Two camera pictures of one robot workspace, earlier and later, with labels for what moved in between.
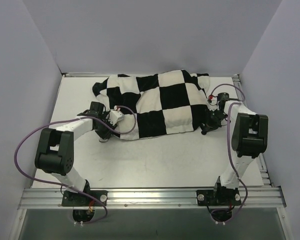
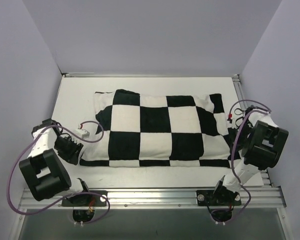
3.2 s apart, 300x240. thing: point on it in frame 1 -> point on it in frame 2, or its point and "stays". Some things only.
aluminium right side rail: (259, 159) stays
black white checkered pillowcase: (159, 102) -> (136, 129)
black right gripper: (209, 125) -> (234, 135)
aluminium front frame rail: (254, 197) stays
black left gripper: (103, 132) -> (73, 152)
